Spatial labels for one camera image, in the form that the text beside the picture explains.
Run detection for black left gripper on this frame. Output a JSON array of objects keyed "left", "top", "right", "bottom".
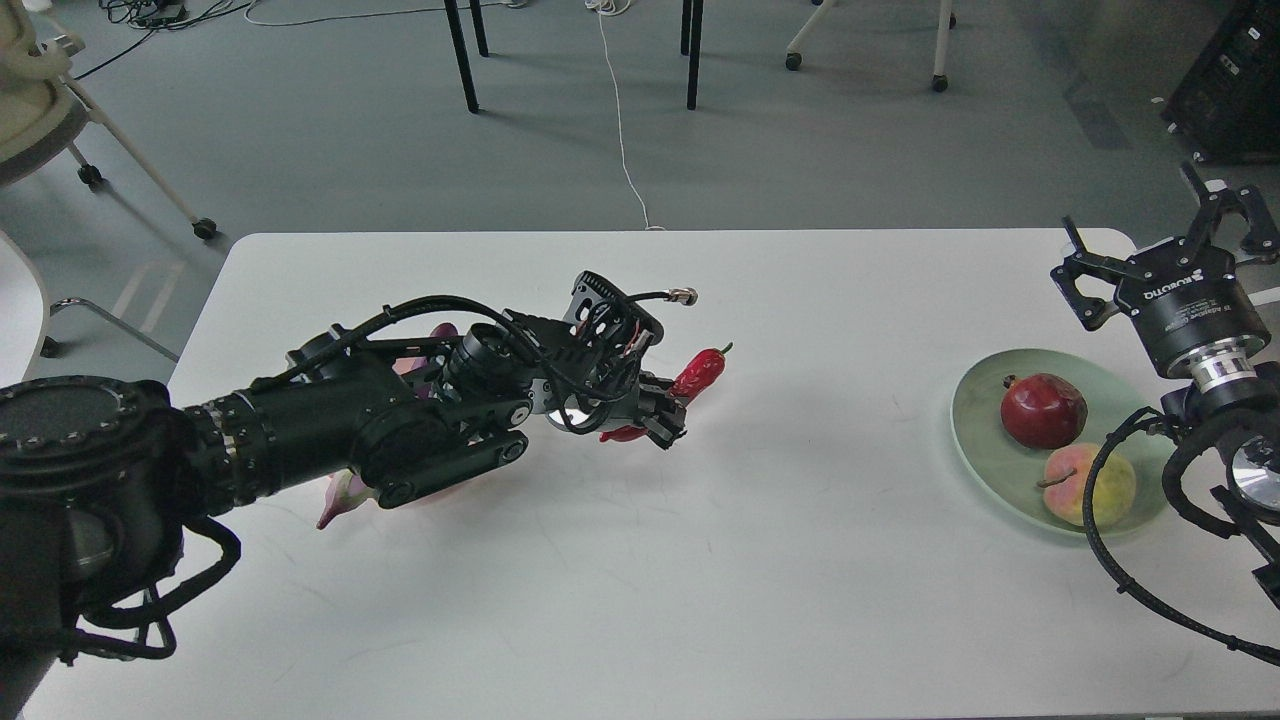
[{"left": 531, "top": 360, "right": 691, "bottom": 450}]

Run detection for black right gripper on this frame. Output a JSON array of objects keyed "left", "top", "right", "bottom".
[{"left": 1050, "top": 161, "right": 1280, "bottom": 379}]

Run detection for red chili pepper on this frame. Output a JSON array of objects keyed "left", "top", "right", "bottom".
[{"left": 599, "top": 343, "right": 733, "bottom": 442}]

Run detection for red pomegranate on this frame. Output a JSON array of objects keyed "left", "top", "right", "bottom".
[{"left": 998, "top": 373, "right": 1089, "bottom": 450}]

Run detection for yellow-red peach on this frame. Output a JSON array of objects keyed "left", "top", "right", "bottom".
[{"left": 1037, "top": 443, "right": 1138, "bottom": 528}]

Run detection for purple eggplant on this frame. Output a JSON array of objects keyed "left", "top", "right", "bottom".
[{"left": 316, "top": 356, "right": 428, "bottom": 530}]

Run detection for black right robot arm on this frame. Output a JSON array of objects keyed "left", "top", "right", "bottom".
[{"left": 1051, "top": 161, "right": 1277, "bottom": 601}]

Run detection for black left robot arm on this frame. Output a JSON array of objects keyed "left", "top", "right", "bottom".
[{"left": 1, "top": 272, "right": 698, "bottom": 719}]

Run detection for black cabinet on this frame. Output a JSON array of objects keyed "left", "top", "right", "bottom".
[{"left": 1161, "top": 1, "right": 1279, "bottom": 165}]

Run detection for pink plate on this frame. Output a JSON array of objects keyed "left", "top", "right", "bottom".
[{"left": 379, "top": 322, "right": 470, "bottom": 509}]

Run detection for light green plate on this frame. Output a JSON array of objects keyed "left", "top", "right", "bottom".
[{"left": 950, "top": 348, "right": 1147, "bottom": 537}]

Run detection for white chair base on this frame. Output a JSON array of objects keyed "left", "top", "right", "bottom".
[{"left": 783, "top": 1, "right": 957, "bottom": 94}]

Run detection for black table legs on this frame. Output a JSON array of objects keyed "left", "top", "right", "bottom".
[{"left": 444, "top": 0, "right": 705, "bottom": 114}]

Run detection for beige office chair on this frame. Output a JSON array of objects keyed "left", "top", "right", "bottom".
[{"left": 1, "top": 1, "right": 218, "bottom": 241}]

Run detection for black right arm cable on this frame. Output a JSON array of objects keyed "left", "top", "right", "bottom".
[{"left": 1082, "top": 406, "right": 1280, "bottom": 669}]

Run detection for white floor cable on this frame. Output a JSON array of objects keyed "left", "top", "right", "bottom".
[{"left": 584, "top": 0, "right": 669, "bottom": 232}]

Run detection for black floor cables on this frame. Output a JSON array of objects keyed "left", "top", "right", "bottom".
[{"left": 74, "top": 0, "right": 531, "bottom": 81}]

